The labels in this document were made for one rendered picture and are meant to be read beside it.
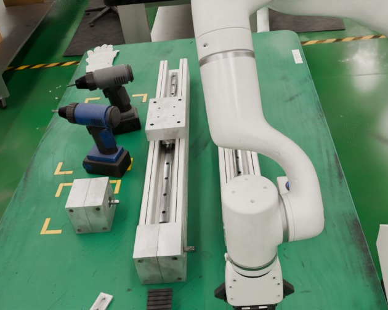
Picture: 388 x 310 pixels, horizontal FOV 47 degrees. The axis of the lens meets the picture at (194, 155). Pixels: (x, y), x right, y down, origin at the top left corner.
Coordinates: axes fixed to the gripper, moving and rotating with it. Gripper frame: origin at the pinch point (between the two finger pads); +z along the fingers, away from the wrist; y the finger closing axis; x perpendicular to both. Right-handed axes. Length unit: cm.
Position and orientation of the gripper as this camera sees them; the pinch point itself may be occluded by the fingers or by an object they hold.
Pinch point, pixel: (254, 307)
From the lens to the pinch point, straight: 91.8
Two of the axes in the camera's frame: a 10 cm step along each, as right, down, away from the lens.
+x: 0.0, -6.3, 7.8
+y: 9.9, -0.8, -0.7
